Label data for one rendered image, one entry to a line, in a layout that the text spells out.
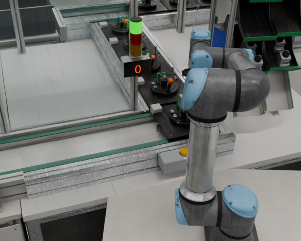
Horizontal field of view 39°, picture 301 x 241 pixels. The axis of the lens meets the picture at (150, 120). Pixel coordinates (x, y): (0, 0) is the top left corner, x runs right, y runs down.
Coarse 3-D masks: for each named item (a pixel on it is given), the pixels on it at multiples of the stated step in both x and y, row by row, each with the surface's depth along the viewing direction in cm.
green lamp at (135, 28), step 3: (141, 21) 169; (132, 24) 168; (135, 24) 168; (138, 24) 168; (141, 24) 169; (132, 27) 169; (135, 27) 168; (138, 27) 169; (141, 27) 170; (132, 30) 169; (135, 30) 169; (138, 30) 169; (141, 30) 171; (132, 33) 170; (135, 33) 170; (138, 33) 170
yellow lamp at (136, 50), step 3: (132, 45) 173; (135, 45) 173; (138, 45) 173; (141, 45) 175; (132, 48) 174; (135, 48) 174; (138, 48) 174; (141, 48) 176; (132, 51) 175; (135, 51) 174; (138, 51) 175; (141, 51) 176; (132, 54) 176; (135, 54) 175; (138, 54) 176; (141, 54) 177
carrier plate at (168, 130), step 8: (160, 112) 194; (168, 112) 194; (160, 120) 189; (168, 120) 189; (160, 128) 188; (168, 128) 185; (176, 128) 185; (184, 128) 185; (168, 136) 180; (176, 136) 180; (184, 136) 181
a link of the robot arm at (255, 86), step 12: (228, 48) 151; (240, 48) 152; (228, 60) 147; (240, 60) 136; (252, 60) 149; (240, 72) 113; (252, 72) 115; (252, 84) 112; (264, 84) 114; (240, 96) 125; (252, 96) 112; (264, 96) 115; (240, 108) 114; (252, 108) 115
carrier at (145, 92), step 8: (144, 80) 217; (152, 80) 217; (160, 80) 214; (176, 80) 218; (144, 88) 211; (152, 88) 207; (160, 88) 207; (176, 88) 208; (144, 96) 205; (152, 96) 205; (160, 96) 205; (168, 96) 205; (176, 96) 206; (160, 104) 200; (168, 104) 202
